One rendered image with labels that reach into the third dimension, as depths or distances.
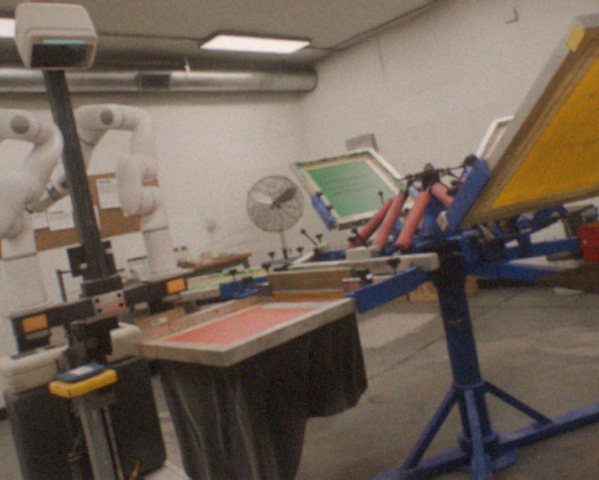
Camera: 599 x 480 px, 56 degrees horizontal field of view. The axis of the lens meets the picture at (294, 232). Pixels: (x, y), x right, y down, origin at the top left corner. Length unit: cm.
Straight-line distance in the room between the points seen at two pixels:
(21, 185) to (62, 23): 50
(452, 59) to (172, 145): 306
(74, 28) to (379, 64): 520
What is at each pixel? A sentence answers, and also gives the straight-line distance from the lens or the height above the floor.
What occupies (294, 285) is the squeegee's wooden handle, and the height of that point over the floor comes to 101.
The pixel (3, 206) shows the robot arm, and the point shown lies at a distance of 180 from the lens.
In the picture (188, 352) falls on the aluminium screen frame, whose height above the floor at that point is 98.
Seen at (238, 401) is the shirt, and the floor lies 82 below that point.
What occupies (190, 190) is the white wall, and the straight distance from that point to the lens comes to 627.
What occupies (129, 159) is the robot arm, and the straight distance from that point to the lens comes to 195.
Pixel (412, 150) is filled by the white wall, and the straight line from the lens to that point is 657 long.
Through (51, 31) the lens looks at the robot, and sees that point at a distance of 190.
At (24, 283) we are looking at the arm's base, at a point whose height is 122.
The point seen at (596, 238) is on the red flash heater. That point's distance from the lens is 149.
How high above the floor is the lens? 130
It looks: 3 degrees down
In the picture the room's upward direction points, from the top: 11 degrees counter-clockwise
